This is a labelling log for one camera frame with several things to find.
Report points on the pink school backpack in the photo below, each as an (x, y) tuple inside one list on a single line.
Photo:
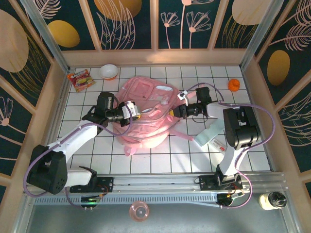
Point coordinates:
[(145, 126)]

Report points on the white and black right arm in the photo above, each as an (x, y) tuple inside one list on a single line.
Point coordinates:
[(243, 126)]

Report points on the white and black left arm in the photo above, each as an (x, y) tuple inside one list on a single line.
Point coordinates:
[(75, 138)]

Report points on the white and orange bowl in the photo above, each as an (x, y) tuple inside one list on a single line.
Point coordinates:
[(108, 71)]

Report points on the red snack packet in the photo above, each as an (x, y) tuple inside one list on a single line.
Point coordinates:
[(81, 80)]

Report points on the orange toy fruit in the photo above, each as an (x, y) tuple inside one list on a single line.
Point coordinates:
[(234, 85)]

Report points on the small circuit board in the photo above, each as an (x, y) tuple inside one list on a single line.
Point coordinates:
[(90, 201), (227, 200)]

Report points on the white bottle with black cap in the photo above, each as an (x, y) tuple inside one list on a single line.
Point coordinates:
[(271, 201)]

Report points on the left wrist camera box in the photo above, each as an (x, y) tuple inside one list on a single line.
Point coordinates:
[(130, 110)]

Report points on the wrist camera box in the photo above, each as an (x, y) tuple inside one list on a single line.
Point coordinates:
[(130, 110), (183, 95)]

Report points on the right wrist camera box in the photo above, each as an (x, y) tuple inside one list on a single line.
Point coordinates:
[(183, 95)]

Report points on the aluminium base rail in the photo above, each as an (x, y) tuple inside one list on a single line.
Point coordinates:
[(155, 180)]

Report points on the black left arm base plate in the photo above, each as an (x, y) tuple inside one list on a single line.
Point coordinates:
[(104, 184)]

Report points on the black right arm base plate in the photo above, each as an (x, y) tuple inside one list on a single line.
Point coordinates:
[(206, 183)]

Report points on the aluminium frame post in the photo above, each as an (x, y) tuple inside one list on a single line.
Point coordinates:
[(261, 31), (46, 36)]

